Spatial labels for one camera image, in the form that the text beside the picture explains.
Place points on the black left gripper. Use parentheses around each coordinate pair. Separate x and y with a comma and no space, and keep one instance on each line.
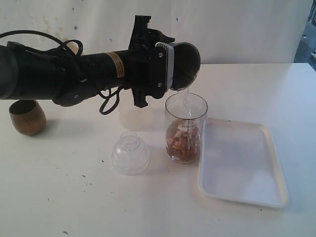
(150,61)

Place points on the stainless steel cup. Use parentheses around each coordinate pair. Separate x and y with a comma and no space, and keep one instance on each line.
(186,65)

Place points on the brown wooden cup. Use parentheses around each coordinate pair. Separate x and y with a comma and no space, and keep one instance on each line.
(27,117)

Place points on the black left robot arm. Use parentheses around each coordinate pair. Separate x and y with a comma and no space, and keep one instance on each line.
(68,78)

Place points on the clear graduated shaker body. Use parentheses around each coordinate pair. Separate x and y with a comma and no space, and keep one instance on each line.
(185,116)

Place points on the clear shaker lid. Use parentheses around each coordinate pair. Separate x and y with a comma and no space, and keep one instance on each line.
(130,155)

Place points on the translucent plastic cup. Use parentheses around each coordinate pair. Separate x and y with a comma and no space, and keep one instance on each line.
(134,118)

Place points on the wood pieces and gold coin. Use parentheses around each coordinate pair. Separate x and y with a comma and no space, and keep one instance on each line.
(183,141)

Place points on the white plastic tray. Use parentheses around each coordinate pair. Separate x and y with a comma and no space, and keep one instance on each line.
(239,162)

